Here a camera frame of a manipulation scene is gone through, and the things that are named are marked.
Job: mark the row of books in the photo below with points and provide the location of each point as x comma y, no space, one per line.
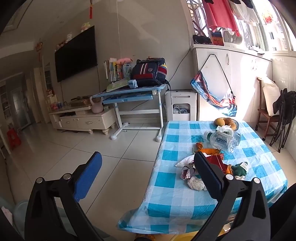
113,70

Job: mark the brown round fruit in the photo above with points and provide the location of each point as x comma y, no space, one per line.
232,126
229,121

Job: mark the white hanging garment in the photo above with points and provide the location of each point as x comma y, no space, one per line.
245,11

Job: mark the blue white checked tablecloth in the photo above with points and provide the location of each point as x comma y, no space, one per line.
175,166

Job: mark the red hanging garment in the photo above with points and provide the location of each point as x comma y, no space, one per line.
219,14

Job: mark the clear plastic bottle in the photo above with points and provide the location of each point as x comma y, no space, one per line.
222,141

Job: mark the colourful patterned bag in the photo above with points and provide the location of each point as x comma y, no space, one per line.
145,238

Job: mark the pink plush toy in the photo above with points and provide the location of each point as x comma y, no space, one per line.
123,60

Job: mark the white plush toy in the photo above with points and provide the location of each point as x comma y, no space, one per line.
69,38

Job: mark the white grey sneaker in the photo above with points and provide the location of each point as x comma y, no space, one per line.
255,49

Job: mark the black sneakers pair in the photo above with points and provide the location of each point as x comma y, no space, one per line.
201,39

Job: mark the yellow green plush toy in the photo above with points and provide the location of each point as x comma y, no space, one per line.
85,26

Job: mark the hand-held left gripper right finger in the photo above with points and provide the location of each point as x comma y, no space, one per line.
208,176

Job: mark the fruit plate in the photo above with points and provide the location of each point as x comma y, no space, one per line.
237,124

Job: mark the blue white study desk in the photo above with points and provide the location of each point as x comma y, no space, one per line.
129,92

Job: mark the brown box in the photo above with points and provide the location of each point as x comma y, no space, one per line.
79,102

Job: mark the red packet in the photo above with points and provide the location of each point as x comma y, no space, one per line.
216,162

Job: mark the cream television cabinet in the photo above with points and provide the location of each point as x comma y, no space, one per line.
87,120

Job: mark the green picture book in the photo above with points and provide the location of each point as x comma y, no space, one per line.
118,84

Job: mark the red tassel ornament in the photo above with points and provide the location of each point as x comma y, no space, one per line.
91,11

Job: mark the black folding chair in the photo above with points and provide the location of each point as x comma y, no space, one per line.
285,102

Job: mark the pale teal plastic stool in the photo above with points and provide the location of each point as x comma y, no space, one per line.
20,215

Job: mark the red window decoration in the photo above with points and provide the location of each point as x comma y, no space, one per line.
267,18

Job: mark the wooden chair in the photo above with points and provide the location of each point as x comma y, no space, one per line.
266,114

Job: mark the navy red school backpack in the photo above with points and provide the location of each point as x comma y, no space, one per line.
148,71

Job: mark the person's dark clothing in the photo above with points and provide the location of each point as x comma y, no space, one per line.
284,217

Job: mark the white air purifier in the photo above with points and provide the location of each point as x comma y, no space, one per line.
180,97

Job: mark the orange blue box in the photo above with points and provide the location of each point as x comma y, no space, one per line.
217,39

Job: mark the pink kettlebell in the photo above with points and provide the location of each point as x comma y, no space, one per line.
96,107

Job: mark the white cabinet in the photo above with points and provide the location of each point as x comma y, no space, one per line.
240,76

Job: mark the white pillow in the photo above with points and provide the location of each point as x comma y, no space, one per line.
270,97

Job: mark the black wall television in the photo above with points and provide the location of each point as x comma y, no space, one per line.
76,55

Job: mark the white red printed wrapper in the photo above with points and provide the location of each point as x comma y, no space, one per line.
187,172

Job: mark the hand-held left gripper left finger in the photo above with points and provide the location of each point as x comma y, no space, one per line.
89,176

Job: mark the small brown plush toy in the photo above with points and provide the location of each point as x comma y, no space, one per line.
60,45

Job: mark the red knot wall ornament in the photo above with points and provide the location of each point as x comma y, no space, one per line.
39,46

